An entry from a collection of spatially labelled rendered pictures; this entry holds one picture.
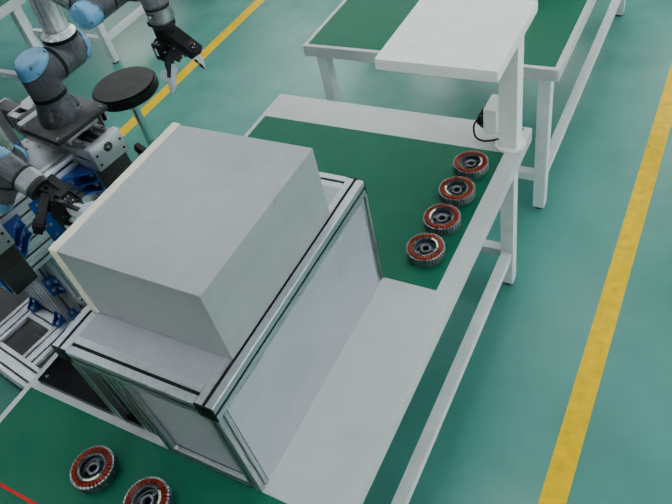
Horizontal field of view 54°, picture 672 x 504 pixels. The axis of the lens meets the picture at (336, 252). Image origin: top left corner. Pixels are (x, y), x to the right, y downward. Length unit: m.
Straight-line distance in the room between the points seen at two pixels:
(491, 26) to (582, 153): 1.56
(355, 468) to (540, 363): 1.19
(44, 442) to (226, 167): 0.90
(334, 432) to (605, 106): 2.58
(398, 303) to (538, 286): 1.10
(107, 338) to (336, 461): 0.59
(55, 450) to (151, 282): 0.74
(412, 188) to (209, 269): 1.04
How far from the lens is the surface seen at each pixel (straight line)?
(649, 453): 2.46
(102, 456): 1.77
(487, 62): 1.82
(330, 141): 2.39
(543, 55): 2.71
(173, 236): 1.33
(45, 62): 2.36
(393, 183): 2.16
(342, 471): 1.58
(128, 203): 1.46
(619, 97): 3.81
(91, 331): 1.54
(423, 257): 1.86
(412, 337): 1.74
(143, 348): 1.45
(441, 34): 1.96
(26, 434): 1.97
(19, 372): 2.90
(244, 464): 1.48
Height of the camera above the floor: 2.16
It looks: 45 degrees down
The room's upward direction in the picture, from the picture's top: 15 degrees counter-clockwise
